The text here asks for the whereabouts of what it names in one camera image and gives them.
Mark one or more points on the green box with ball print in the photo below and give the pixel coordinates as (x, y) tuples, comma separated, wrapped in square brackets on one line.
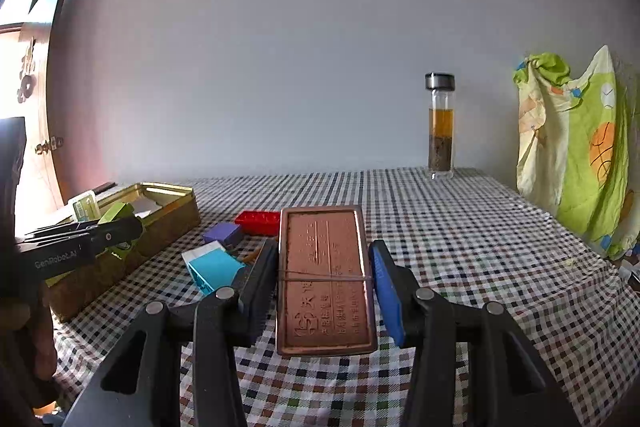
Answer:
[(116, 212)]

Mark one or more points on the glass tea bottle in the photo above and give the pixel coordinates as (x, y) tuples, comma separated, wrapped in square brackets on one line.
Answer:
[(440, 132)]

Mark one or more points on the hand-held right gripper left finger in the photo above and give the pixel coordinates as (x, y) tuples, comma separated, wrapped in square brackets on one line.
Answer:
[(260, 287)]

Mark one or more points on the checkered tablecloth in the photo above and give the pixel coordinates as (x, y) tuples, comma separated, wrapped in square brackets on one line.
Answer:
[(475, 247)]

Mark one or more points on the person's left hand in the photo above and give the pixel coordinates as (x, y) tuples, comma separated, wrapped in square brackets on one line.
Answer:
[(30, 337)]

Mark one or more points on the copper rectangular tin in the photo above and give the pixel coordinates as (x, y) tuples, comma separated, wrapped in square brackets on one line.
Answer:
[(325, 257)]

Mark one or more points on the teal and white box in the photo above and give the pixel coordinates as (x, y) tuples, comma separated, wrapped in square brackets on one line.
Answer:
[(212, 267)]

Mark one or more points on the dark wooden bar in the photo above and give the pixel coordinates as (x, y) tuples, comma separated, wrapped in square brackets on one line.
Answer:
[(103, 188)]

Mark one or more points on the gold metal tin box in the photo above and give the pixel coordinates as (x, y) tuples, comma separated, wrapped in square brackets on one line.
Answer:
[(165, 227)]

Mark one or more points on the purple cube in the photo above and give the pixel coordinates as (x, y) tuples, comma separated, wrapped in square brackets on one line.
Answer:
[(223, 234)]

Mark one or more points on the green printed blanket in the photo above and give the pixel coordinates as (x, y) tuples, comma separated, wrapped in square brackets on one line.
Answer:
[(580, 147)]

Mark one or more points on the red building brick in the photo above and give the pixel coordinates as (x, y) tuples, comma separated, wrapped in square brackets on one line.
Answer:
[(257, 222)]

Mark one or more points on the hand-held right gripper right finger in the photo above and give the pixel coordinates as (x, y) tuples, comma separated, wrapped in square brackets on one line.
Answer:
[(385, 292)]

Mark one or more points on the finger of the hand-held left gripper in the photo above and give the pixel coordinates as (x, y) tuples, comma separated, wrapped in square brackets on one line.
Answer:
[(120, 231), (60, 227)]

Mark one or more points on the rubber band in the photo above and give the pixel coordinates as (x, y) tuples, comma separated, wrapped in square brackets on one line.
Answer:
[(325, 277)]

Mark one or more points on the dark door ornament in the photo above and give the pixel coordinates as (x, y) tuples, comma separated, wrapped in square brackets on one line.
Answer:
[(27, 72)]

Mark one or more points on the green and white card pack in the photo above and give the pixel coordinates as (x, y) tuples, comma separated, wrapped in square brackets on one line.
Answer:
[(86, 205)]

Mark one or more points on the wooden door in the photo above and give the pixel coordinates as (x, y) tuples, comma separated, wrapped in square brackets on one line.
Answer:
[(42, 107)]

